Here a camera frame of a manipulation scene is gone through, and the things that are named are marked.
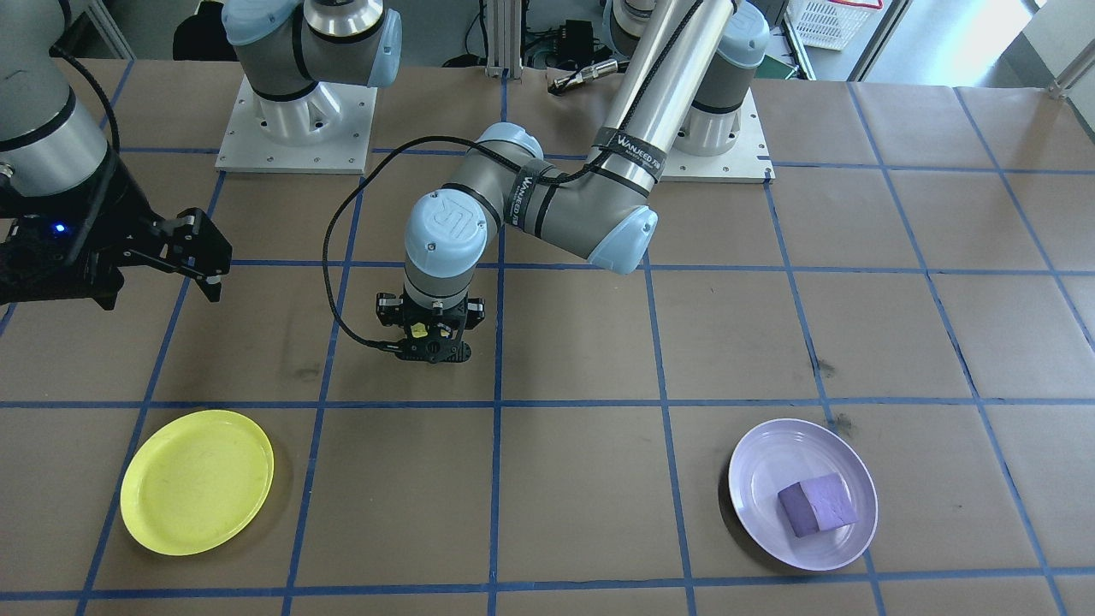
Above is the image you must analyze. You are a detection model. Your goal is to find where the purple foam block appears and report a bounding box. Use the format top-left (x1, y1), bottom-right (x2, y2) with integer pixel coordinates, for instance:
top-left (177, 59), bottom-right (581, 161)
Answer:
top-left (776, 472), bottom-right (860, 539)

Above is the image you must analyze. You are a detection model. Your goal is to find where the yellow plastic plate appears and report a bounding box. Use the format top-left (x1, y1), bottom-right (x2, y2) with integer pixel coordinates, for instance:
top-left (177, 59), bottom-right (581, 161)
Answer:
top-left (120, 409), bottom-right (275, 557)

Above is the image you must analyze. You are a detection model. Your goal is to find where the purple plastic plate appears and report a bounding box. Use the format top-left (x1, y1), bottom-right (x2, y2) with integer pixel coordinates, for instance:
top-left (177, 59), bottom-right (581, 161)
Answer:
top-left (728, 418), bottom-right (879, 572)

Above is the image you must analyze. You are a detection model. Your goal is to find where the white plastic basket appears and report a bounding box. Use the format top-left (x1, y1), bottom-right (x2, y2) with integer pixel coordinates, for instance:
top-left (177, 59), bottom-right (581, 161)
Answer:
top-left (785, 0), bottom-right (886, 50)

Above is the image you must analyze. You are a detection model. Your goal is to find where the aluminium profile bar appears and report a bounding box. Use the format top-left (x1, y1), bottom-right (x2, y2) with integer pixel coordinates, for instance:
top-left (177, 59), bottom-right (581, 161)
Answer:
top-left (1048, 60), bottom-right (1095, 99)

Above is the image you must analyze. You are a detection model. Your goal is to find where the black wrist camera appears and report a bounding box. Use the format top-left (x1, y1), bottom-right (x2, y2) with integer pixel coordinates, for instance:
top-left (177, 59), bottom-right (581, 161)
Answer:
top-left (395, 336), bottom-right (473, 365)
top-left (0, 214), bottom-right (108, 258)

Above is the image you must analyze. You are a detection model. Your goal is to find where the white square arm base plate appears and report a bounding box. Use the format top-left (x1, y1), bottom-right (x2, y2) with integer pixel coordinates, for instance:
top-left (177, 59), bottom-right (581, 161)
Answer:
top-left (216, 75), bottom-right (377, 175)
top-left (659, 86), bottom-right (775, 183)

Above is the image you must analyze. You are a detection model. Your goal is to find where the silver cable connector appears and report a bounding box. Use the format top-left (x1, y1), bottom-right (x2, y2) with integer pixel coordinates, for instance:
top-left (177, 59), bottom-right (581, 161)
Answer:
top-left (547, 60), bottom-right (621, 93)

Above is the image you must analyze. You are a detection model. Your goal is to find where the aluminium profile post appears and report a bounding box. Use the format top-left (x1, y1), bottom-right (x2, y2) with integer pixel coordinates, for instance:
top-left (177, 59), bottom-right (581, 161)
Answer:
top-left (483, 0), bottom-right (524, 80)

